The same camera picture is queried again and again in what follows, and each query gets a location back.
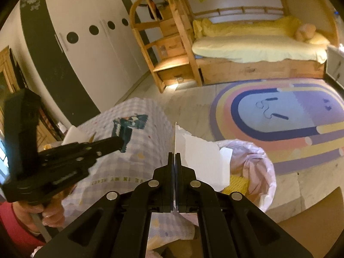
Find white torn paper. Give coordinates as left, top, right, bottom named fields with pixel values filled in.
left=174, top=125, right=233, bottom=192

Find dark green snack wrapper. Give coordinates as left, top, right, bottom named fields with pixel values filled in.
left=111, top=114, right=148, bottom=153

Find person's left hand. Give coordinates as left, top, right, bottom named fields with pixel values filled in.
left=12, top=199, right=65, bottom=233

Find checkered cloth covered table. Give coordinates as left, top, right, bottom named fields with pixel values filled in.
left=60, top=97, right=200, bottom=241

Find wooden glass door cabinet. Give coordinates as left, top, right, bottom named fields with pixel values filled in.
left=0, top=45, right=65, bottom=151

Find rainbow oval rug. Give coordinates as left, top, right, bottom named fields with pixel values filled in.
left=209, top=79, right=343, bottom=174

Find white wardrobe with round holes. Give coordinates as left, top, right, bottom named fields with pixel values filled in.
left=46, top=0, right=149, bottom=112

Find white bedside cabinet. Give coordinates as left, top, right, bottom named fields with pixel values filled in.
left=326, top=45, right=344, bottom=89

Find wooden bunk bed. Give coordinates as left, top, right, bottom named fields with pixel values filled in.
left=187, top=0, right=340, bottom=84

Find wooden stair drawers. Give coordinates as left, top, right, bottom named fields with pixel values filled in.
left=129, top=0, right=203, bottom=93

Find pink plush toy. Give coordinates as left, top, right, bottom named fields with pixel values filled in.
left=294, top=23, right=317, bottom=43

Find yellow blanket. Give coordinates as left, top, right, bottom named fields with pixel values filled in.
left=192, top=16, right=302, bottom=39

